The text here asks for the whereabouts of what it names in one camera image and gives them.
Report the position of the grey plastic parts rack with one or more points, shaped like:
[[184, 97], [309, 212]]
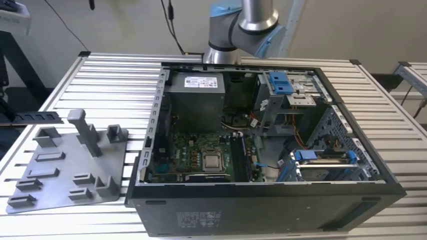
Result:
[[67, 165]]

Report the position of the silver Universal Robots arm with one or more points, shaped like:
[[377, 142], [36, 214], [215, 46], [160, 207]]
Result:
[[227, 30]]

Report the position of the black graphics card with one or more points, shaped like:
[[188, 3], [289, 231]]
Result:
[[207, 178]]

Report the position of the metal disk bay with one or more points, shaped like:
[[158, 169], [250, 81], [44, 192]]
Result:
[[367, 171]]

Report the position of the silver metal drive cage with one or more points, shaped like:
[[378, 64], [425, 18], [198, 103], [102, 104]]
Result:
[[301, 100]]

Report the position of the black open PC case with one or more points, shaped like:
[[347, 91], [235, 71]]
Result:
[[234, 212]]

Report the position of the black hanging rod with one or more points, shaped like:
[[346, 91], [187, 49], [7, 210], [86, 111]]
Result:
[[91, 4]]

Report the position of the silver CPU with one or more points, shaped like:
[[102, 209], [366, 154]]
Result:
[[213, 163]]

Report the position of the black table corner cap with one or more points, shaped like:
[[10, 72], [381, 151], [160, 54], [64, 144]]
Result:
[[354, 62], [405, 63], [84, 53]]

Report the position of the black RAM slot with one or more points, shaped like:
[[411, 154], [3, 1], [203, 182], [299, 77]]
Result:
[[237, 160]]

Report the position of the metal slat side table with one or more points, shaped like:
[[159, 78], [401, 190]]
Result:
[[417, 75]]

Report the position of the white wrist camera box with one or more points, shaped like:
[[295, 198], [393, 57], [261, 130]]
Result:
[[15, 20]]

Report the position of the grey power supply unit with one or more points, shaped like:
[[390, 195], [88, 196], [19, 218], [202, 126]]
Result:
[[196, 110]]

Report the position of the blue drive latch clip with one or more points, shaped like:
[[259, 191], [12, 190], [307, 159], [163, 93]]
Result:
[[283, 89], [278, 77]]

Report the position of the green motherboard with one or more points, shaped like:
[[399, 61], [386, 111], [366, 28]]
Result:
[[187, 150]]

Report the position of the blue disk carrier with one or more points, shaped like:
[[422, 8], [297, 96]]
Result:
[[305, 155]]

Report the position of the RAM stick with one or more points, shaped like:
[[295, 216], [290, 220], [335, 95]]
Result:
[[247, 160], [38, 117]]

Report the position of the black desk frame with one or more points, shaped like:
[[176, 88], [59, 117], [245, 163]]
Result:
[[27, 62]]

